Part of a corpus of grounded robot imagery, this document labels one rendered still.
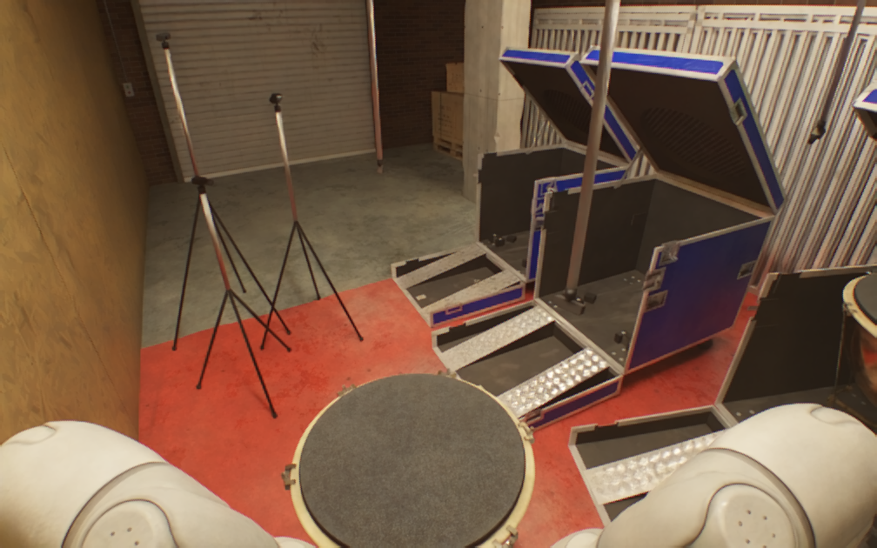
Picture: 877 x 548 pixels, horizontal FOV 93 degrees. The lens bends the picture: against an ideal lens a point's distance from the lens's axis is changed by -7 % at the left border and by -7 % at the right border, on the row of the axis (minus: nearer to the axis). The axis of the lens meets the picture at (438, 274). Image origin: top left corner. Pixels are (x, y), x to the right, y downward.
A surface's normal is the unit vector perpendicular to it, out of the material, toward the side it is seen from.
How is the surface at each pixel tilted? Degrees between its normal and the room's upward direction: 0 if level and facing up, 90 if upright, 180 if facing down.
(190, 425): 0
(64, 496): 20
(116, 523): 27
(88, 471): 11
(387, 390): 0
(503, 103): 90
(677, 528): 63
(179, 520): 53
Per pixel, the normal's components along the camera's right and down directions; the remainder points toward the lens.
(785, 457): -0.14, -0.81
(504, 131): 0.49, 0.43
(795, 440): -0.04, -0.91
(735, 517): 0.06, -0.58
